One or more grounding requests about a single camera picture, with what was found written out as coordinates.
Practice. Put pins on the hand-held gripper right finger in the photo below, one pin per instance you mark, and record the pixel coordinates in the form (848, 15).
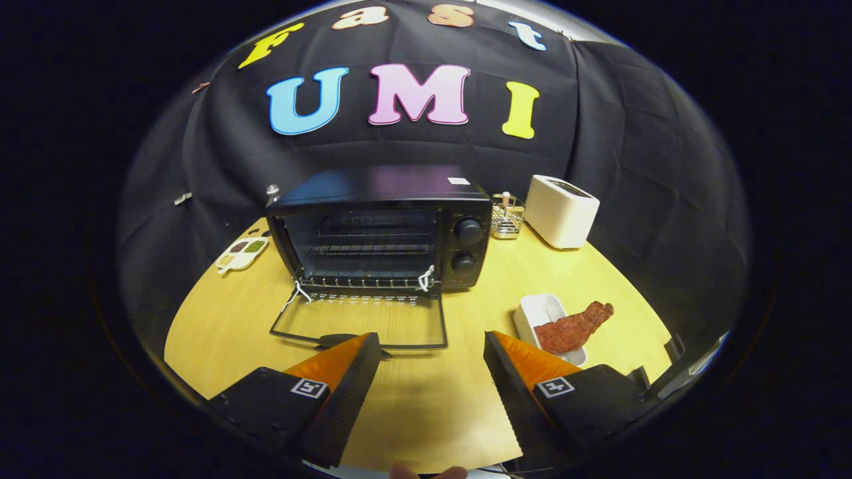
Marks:
(512, 399)

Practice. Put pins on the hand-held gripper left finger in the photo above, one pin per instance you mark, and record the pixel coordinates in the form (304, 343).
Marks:
(346, 399)

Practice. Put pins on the red meat slice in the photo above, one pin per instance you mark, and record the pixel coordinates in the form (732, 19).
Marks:
(569, 329)

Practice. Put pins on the black toaster oven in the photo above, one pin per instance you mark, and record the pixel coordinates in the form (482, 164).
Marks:
(393, 189)

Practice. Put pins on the white bread toaster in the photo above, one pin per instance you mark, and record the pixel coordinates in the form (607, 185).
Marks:
(559, 213)

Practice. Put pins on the white plastic tray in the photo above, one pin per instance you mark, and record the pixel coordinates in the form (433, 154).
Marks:
(538, 309)

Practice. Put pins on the white divided spice dish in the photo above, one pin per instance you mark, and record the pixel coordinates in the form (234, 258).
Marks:
(241, 254)

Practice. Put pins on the silver metal clip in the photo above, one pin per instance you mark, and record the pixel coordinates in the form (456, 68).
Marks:
(183, 198)

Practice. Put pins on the red clip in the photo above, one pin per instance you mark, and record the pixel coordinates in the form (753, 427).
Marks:
(201, 87)

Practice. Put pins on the black bracket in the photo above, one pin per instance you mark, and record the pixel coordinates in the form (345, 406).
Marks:
(675, 349)
(639, 379)

